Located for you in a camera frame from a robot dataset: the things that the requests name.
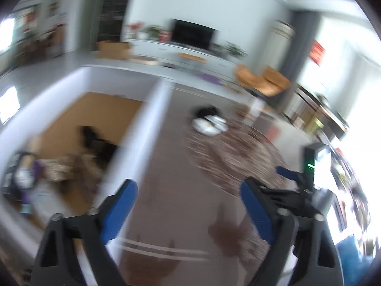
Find orange bench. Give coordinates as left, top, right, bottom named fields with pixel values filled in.
left=177, top=52, right=207, bottom=71

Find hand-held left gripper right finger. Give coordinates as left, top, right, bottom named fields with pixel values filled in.
left=240, top=176, right=346, bottom=286

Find dark display cabinet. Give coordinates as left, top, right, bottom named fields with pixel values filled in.
left=99, top=0, right=135, bottom=42

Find white television cabinet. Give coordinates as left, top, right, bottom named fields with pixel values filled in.
left=130, top=38, right=239, bottom=82

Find orange chair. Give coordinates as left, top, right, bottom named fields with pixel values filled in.
left=261, top=66, right=292, bottom=97
left=235, top=65, right=264, bottom=92

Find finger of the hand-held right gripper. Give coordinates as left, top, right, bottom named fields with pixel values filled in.
left=258, top=184, right=314, bottom=213
left=276, top=166, right=305, bottom=183

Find wooden dining chair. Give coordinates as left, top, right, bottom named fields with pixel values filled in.
left=53, top=23, right=66, bottom=58

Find green potted plant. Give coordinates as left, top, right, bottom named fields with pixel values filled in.
left=145, top=25, right=163, bottom=41

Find brown cardboard box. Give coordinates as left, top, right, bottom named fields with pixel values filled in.
left=96, top=40, right=132, bottom=60

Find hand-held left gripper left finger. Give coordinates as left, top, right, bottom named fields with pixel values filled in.
left=30, top=179, right=139, bottom=286

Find purple mat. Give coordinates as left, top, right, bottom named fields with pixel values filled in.
left=198, top=72, right=222, bottom=86

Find small white box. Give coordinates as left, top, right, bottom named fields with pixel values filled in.
left=192, top=115, right=229, bottom=135

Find plastic bag of sticks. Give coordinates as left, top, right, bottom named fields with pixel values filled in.
left=44, top=153, right=102, bottom=186

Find red flowers in vase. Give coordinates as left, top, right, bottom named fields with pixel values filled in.
left=125, top=21, right=144, bottom=39

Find black cardboard box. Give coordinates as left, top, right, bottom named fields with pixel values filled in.
left=1, top=151, right=35, bottom=204

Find black television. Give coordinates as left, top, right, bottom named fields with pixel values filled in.
left=171, top=19, right=217, bottom=51

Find white cardboard box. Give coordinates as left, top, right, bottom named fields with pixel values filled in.
left=0, top=66, right=174, bottom=255

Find large leafy potted plant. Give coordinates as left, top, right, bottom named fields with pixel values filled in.
left=224, top=42, right=248, bottom=58

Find purple and teal toy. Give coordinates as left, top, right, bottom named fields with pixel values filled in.
left=19, top=159, right=47, bottom=217

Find grey curtain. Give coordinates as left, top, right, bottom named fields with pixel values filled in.
left=285, top=10, right=322, bottom=78

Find red wall hanging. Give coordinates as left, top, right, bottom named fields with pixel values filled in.
left=309, top=39, right=326, bottom=66

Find standing air conditioner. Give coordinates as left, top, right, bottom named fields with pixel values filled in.
left=269, top=20, right=295, bottom=70

